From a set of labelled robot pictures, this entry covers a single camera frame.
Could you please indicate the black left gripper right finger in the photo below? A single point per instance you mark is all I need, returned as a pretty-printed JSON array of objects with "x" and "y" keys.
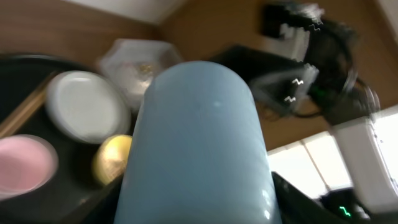
[{"x": 296, "y": 208}]

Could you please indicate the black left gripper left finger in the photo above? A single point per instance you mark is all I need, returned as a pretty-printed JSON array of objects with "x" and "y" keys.
[{"x": 100, "y": 208}]

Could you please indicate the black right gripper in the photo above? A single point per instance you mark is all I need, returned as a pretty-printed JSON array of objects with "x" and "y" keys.
[{"x": 325, "y": 83}]

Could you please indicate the yellow bowl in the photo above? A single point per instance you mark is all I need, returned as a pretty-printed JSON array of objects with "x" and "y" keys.
[{"x": 110, "y": 160}]

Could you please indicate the pink plastic cup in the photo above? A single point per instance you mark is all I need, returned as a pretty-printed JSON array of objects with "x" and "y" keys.
[{"x": 27, "y": 163}]

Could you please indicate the light blue plastic cup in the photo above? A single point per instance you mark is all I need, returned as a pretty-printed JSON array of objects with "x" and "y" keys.
[{"x": 197, "y": 154}]

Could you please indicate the wooden chopstick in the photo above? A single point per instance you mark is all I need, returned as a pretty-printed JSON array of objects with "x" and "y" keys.
[{"x": 27, "y": 108}]

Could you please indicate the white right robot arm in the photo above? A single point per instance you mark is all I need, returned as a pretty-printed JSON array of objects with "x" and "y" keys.
[{"x": 361, "y": 152}]

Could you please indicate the clear plastic waste bin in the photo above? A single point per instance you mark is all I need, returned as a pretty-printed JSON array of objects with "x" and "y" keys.
[{"x": 132, "y": 64}]

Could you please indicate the round black tray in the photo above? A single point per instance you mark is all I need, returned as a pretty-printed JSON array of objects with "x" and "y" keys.
[{"x": 73, "y": 183}]

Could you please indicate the black rectangular tray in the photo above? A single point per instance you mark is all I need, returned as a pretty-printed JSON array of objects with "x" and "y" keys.
[{"x": 271, "y": 78}]

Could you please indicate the white round plate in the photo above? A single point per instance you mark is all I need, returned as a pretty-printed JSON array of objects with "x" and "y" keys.
[{"x": 86, "y": 107}]

